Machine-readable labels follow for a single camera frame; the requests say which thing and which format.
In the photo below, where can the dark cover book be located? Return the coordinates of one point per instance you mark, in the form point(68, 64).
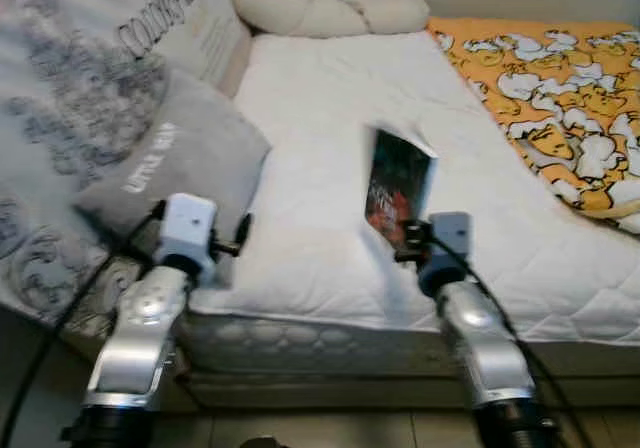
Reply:
point(395, 183)

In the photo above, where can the small grey pillow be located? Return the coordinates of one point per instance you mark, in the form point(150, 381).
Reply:
point(190, 148)

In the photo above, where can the white quilted mattress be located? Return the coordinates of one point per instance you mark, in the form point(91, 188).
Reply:
point(330, 118)

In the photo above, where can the beige bed base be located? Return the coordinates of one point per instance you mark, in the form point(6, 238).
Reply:
point(350, 388)

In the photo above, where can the orange cartoon print blanket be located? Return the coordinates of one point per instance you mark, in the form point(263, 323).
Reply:
point(560, 98)

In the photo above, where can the large damask printed pillow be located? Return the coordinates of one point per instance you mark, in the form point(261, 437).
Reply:
point(80, 88)

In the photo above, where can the beige knotted bolster pillow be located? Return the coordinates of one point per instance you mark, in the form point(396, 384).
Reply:
point(300, 13)

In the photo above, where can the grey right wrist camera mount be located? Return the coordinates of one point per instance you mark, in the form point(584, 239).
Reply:
point(450, 236)

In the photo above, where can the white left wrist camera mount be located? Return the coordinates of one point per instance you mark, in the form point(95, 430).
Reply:
point(187, 226)

